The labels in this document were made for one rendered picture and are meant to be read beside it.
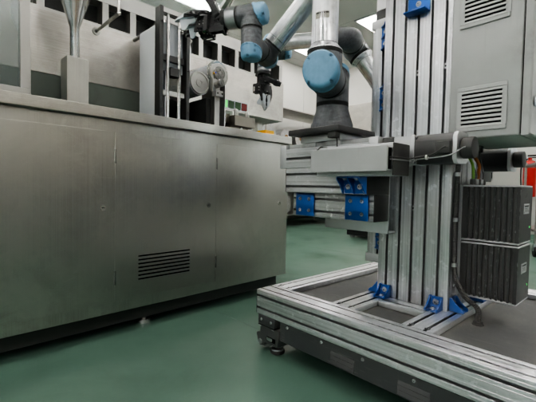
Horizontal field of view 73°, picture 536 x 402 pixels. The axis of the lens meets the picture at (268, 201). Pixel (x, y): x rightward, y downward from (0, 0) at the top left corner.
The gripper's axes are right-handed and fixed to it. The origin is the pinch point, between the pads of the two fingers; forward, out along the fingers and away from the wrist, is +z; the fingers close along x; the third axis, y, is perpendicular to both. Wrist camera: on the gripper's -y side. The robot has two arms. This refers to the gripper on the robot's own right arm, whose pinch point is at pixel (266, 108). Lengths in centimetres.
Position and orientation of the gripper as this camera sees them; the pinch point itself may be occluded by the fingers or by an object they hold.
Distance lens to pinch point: 209.4
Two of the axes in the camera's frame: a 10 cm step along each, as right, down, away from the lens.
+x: -7.1, 0.1, -7.1
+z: -0.2, 10.0, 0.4
